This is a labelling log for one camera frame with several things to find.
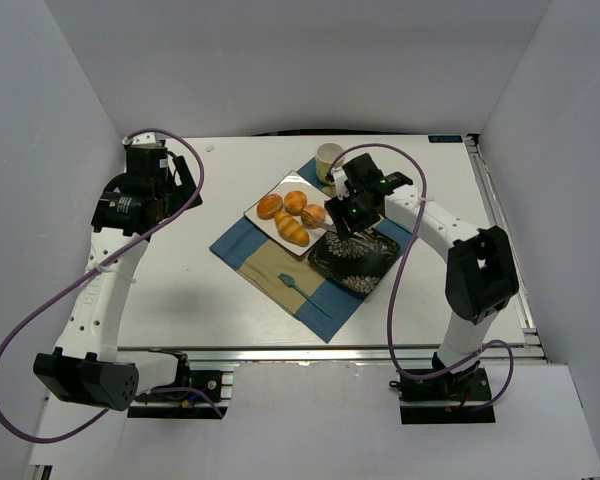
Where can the round bread roll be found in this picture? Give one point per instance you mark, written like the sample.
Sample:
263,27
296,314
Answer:
313,216
295,201
269,205

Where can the blue and tan placemat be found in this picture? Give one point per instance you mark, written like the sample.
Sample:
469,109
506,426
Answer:
248,251

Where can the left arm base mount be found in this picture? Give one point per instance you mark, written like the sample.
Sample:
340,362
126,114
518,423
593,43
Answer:
170,388

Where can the striped oblong bread roll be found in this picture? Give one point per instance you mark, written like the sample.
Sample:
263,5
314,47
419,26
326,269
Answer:
290,229

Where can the teal plastic fork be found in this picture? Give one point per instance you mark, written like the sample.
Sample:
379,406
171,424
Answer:
290,282

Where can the round bread roll top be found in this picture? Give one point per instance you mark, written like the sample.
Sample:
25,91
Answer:
295,201

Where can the black floral square plate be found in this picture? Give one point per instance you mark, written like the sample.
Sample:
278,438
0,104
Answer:
358,265

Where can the metal tongs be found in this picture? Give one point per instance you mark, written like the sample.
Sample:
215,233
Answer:
361,240

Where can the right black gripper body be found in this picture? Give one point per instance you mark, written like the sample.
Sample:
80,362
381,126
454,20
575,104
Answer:
348,215

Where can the right blue table label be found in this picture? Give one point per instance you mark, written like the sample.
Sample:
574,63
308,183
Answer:
439,139

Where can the white square plate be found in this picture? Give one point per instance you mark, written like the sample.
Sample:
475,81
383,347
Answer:
292,181

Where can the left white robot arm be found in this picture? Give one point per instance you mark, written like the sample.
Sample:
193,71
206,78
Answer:
85,366

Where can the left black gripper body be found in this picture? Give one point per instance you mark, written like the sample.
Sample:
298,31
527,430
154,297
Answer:
181,182

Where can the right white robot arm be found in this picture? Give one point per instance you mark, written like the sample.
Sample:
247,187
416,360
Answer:
480,277

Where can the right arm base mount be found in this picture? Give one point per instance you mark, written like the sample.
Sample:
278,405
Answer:
452,399

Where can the cream ceramic mug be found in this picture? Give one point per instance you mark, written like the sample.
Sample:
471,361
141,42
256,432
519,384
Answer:
324,157

